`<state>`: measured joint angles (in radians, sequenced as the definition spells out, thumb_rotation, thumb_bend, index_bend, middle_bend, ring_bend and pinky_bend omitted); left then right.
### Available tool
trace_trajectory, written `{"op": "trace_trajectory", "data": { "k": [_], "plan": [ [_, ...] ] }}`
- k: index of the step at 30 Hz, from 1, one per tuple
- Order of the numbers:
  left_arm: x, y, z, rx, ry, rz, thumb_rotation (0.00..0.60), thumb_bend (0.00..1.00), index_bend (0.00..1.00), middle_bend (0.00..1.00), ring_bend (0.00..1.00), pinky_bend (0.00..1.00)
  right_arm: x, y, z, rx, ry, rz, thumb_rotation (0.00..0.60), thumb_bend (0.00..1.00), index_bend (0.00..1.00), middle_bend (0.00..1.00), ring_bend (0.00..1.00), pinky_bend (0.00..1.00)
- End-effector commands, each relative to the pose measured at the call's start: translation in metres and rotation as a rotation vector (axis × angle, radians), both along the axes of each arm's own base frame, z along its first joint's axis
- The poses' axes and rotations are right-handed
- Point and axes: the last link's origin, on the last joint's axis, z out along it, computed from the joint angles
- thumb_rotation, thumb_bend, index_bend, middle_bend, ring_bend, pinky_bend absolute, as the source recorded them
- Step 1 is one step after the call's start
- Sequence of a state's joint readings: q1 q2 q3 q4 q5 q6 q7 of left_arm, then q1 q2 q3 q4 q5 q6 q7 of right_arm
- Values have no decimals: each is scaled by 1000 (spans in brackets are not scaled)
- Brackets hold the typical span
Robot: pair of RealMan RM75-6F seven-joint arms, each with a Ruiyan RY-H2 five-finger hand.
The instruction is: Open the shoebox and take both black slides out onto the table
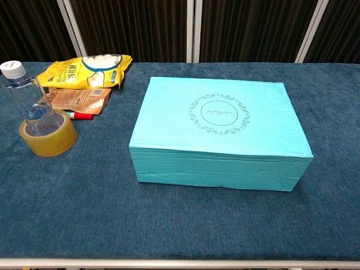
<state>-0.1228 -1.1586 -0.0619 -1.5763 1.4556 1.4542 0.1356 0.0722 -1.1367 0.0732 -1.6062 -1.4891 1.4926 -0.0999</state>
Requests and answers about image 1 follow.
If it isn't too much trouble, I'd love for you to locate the light blue shoe box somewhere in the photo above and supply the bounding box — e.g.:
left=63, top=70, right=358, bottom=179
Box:
left=128, top=76, right=314, bottom=192

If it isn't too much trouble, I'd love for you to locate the red marker pen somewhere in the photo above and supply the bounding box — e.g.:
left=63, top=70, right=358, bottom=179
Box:
left=66, top=111, right=95, bottom=121

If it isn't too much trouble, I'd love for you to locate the clear packing tape roll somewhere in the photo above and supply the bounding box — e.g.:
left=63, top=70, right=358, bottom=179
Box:
left=18, top=109, right=78, bottom=158

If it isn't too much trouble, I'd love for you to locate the clear plastic water bottle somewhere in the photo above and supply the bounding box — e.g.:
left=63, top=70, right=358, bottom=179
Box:
left=0, top=60, right=65, bottom=138

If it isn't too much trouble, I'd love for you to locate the yellow snack bag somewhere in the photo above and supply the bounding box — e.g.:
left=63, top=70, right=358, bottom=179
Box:
left=37, top=53, right=133, bottom=90

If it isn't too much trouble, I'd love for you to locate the brown snack pouch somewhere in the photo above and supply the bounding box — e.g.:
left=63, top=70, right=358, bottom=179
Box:
left=46, top=87, right=113, bottom=115

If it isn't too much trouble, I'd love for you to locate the dark blue tablecloth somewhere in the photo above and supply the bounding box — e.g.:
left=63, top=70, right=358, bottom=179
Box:
left=0, top=61, right=360, bottom=261

